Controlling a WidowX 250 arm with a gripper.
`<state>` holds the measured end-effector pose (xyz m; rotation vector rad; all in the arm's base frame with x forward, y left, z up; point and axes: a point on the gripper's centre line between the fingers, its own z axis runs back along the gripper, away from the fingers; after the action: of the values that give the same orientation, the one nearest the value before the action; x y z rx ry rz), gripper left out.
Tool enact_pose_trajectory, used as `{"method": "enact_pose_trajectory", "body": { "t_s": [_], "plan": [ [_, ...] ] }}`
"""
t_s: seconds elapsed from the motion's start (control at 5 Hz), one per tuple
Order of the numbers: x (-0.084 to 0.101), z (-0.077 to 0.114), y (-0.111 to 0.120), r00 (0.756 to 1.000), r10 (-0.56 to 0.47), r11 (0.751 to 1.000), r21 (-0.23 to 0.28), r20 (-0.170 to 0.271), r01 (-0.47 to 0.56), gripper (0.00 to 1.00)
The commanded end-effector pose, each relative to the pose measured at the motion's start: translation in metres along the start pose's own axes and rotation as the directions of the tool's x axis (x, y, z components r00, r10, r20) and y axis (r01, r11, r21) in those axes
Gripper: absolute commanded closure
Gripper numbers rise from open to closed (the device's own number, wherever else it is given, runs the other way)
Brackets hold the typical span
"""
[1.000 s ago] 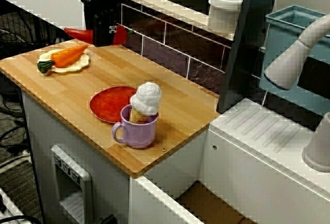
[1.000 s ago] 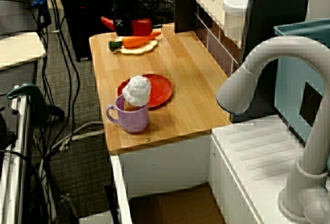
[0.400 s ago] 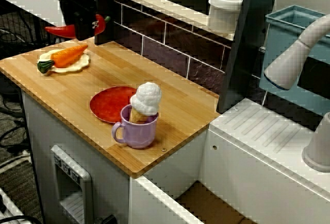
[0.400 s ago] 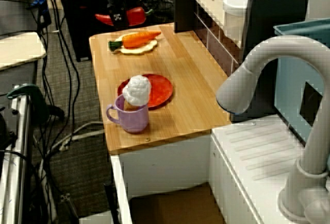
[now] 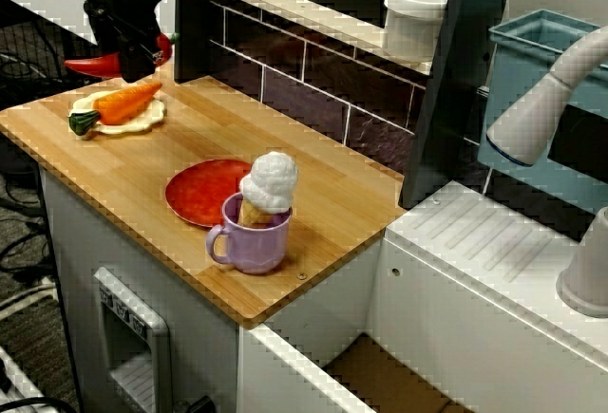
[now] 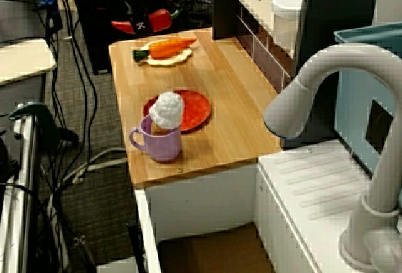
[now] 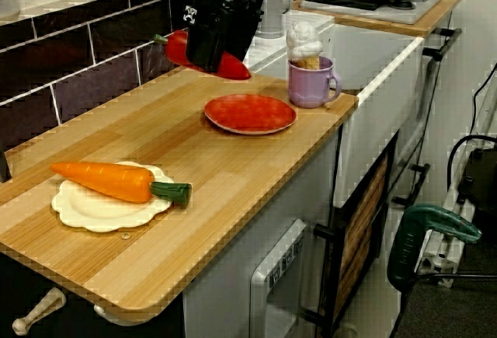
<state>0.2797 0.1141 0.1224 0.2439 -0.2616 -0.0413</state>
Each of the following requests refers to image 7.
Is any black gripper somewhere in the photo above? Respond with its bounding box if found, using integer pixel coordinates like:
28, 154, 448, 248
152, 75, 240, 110
184, 0, 269, 74

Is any red toy pepper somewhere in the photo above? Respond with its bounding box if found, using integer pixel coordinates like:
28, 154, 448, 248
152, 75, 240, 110
153, 30, 252, 81

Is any orange toy carrot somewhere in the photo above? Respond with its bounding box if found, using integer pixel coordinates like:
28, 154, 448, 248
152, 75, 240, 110
50, 161, 193, 206

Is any grey toy faucet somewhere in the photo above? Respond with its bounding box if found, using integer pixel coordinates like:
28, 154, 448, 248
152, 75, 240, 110
254, 0, 292, 40

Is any red round plate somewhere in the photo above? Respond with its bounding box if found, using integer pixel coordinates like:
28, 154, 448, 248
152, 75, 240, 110
203, 94, 298, 136

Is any white toy ice cream cone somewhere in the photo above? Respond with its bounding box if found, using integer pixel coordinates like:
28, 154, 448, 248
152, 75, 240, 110
286, 21, 324, 71

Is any purple plastic mug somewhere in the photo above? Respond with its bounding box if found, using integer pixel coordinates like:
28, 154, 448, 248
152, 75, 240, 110
287, 56, 342, 109

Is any dark tiled backsplash panel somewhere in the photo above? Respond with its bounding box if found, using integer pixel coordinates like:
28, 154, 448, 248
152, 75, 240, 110
0, 0, 222, 183

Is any white toy kitchen unit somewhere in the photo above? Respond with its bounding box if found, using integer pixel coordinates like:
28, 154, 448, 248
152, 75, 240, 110
182, 11, 465, 338

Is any grey toy stove hob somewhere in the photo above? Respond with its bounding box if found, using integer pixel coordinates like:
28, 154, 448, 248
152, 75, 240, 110
298, 0, 447, 25

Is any cream scalloped plate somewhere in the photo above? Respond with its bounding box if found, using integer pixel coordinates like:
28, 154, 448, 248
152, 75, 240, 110
50, 161, 175, 233

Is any wood look oven door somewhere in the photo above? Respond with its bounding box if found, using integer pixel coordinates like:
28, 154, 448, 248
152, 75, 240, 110
314, 130, 401, 338

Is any grey toy water dispenser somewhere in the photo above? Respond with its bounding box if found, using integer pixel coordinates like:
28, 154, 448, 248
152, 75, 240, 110
249, 219, 308, 338

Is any white hook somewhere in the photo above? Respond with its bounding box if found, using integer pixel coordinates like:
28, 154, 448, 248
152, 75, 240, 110
92, 302, 131, 326

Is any black box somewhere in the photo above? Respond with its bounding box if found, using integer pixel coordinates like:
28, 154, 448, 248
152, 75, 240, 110
457, 147, 497, 205

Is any black bar handle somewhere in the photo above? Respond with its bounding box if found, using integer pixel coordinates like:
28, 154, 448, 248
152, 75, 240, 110
422, 26, 463, 62
391, 162, 431, 207

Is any black cable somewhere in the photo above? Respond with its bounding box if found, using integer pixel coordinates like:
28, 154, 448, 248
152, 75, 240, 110
446, 134, 497, 199

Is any cream bone shaped handle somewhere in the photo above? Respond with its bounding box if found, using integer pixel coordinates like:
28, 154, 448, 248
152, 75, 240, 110
11, 287, 67, 336

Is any aluminium frame rail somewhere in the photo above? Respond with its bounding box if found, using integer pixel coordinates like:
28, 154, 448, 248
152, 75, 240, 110
415, 92, 497, 288

